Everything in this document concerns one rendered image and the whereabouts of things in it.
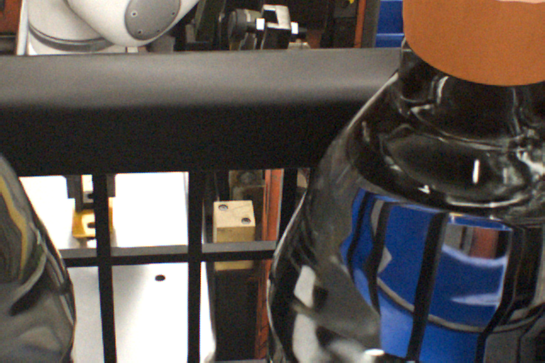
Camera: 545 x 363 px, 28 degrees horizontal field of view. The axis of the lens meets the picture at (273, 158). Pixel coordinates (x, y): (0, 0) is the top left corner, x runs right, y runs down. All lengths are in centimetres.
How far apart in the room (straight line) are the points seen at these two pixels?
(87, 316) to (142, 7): 29
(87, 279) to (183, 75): 73
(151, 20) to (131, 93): 54
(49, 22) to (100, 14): 9
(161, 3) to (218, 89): 54
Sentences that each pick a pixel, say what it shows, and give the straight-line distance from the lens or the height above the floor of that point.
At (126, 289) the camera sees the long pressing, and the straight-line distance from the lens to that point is 98.
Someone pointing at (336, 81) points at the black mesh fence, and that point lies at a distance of 28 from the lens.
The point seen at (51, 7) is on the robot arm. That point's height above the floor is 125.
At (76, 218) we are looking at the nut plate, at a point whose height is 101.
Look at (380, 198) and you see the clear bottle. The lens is 18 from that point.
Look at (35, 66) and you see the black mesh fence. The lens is 28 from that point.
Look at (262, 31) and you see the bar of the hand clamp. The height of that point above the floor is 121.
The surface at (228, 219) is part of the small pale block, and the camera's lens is 95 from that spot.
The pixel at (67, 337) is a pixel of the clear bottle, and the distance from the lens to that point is 20.
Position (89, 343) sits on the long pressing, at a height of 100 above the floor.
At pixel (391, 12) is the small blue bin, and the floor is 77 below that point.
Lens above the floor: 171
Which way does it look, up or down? 39 degrees down
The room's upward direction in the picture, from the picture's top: 4 degrees clockwise
